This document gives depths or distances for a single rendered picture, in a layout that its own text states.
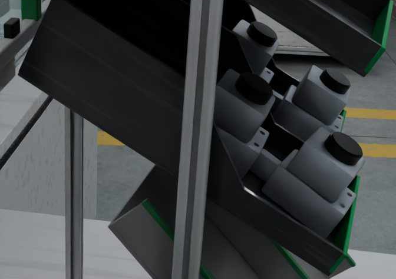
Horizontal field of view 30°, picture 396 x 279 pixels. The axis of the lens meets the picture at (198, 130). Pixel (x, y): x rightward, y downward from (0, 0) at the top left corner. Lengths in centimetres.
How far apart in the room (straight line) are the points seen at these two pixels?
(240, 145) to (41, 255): 62
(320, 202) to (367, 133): 320
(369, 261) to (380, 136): 260
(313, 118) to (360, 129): 310
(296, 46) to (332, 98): 385
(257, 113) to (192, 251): 12
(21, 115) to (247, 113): 107
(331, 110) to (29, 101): 104
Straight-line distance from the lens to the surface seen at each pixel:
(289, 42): 454
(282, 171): 58
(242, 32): 72
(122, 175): 314
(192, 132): 51
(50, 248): 116
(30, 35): 68
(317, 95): 71
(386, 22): 55
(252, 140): 59
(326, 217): 59
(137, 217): 59
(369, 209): 311
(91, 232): 120
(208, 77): 49
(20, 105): 165
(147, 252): 61
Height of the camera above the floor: 151
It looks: 25 degrees down
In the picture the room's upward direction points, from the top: 5 degrees clockwise
